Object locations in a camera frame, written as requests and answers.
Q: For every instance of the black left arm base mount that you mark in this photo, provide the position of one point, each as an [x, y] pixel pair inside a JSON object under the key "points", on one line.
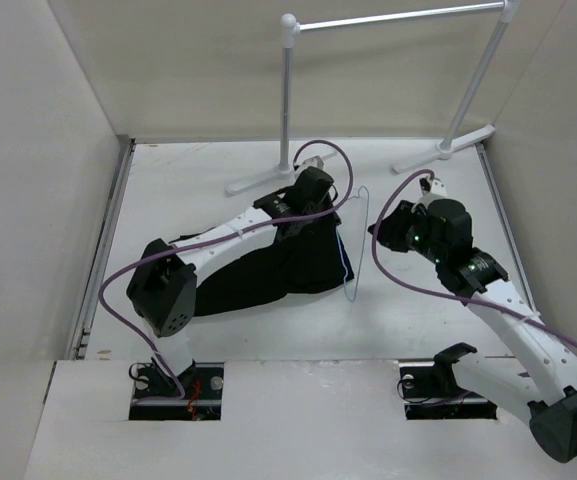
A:
{"points": [[155, 397]]}

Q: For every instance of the black trousers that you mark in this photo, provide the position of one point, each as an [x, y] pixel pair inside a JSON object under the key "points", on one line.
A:
{"points": [[309, 263]]}

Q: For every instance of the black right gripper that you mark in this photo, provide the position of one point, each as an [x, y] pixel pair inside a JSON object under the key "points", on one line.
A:
{"points": [[390, 228]]}

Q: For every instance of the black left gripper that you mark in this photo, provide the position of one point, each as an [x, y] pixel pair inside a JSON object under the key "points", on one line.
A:
{"points": [[327, 223]]}

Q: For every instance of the light blue clothes hanger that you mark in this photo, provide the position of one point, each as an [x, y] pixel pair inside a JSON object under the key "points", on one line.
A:
{"points": [[351, 239]]}

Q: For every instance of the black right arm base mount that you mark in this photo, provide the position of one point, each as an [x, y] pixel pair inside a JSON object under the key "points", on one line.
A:
{"points": [[425, 399]]}

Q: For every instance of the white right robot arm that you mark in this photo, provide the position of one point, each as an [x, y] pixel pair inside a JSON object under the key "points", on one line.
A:
{"points": [[542, 392]]}

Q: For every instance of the white metal clothes rack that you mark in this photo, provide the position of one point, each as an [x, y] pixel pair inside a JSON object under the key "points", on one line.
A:
{"points": [[413, 73]]}

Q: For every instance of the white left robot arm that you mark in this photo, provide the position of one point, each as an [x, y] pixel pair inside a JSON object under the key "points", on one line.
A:
{"points": [[163, 293]]}

